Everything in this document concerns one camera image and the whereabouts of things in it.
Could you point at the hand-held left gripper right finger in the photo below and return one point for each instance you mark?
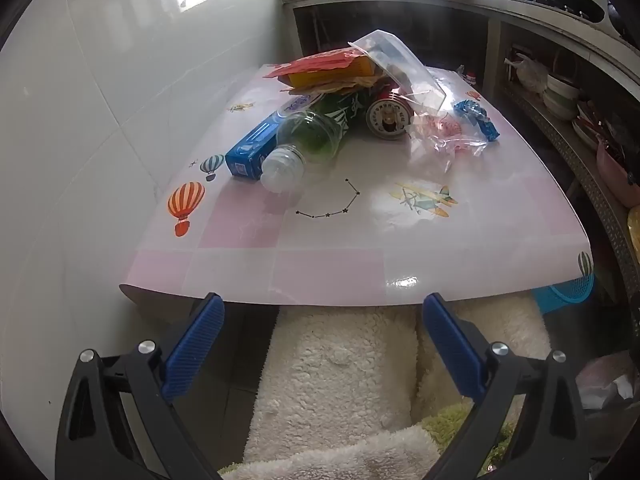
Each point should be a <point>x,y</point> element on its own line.
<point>452,345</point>

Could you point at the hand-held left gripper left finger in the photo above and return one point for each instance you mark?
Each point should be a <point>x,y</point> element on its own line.
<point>195,345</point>

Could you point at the blue mesh wastebasket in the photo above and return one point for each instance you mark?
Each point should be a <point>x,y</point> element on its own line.
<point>565,295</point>

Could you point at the blue toothpaste box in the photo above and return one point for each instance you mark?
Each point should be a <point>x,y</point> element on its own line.
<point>250,152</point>

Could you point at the green plastic bottle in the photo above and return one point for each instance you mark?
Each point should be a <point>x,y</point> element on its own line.
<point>310,132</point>

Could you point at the white fluffy cushion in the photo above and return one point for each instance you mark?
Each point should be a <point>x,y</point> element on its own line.
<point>330,370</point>
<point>505,320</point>

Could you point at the green fluffy mat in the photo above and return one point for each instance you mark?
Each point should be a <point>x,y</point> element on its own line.
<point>450,422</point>

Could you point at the white fluffy blanket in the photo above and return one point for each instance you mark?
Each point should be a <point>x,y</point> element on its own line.
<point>350,455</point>

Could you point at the yellow round tray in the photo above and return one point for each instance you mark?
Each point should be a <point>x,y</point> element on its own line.
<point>634,232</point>

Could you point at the metal lower shelf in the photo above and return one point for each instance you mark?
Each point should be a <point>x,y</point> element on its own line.
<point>575,160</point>

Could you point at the blue snack wrapper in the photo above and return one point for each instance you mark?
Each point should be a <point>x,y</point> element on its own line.
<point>475,115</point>

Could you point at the pink basin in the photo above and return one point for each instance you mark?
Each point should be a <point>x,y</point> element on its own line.
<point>615,175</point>

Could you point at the red drink can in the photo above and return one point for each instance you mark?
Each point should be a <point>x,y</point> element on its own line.
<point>387,117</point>

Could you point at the stack of plates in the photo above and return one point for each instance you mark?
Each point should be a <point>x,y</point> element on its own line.
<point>590,127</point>

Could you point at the stack of white bowls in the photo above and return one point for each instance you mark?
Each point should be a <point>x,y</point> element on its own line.
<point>560,97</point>

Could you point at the white plastic bag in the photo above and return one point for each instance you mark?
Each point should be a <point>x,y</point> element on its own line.
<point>530,75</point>

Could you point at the clear zip bag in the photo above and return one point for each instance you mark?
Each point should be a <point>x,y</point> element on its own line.
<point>395,60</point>

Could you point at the red and orange snack packets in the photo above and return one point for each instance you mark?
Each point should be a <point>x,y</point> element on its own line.
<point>330,77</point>

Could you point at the red paper packet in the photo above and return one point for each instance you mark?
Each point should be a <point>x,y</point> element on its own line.
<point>315,62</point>

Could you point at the grey concrete kitchen counter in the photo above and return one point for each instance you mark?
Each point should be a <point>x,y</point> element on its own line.
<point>425,2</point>

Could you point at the black wok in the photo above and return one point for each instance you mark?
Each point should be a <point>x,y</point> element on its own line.
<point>575,2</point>

